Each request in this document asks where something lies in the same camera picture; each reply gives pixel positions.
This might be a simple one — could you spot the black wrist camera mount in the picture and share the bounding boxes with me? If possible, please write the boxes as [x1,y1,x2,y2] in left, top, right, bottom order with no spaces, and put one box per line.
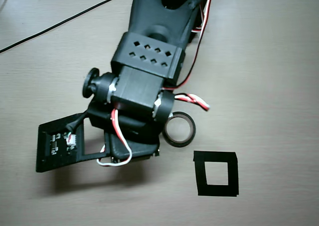
[35,113,107,173]

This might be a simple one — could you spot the red white gripper wire loop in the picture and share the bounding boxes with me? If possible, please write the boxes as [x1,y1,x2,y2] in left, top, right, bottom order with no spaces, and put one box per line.
[96,108,133,167]

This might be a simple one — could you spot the red white black arm wires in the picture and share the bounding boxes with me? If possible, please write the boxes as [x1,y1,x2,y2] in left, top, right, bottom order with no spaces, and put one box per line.
[161,0,215,112]

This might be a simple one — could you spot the black tape square outline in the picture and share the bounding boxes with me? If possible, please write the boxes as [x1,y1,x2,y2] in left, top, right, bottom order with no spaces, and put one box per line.
[193,150,240,198]

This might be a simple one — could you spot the long black table cable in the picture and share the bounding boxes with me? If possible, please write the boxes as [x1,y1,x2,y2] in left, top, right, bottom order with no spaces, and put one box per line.
[0,0,136,54]

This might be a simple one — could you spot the short black camera cable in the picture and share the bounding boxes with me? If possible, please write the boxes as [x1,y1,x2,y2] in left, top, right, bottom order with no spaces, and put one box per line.
[65,112,87,132]

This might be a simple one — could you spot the black electrical tape roll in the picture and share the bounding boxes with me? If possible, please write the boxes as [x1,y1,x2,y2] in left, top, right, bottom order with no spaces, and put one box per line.
[162,111,197,148]

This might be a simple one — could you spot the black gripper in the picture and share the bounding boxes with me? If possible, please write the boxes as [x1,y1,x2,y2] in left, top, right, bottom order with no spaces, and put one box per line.
[88,103,165,165]

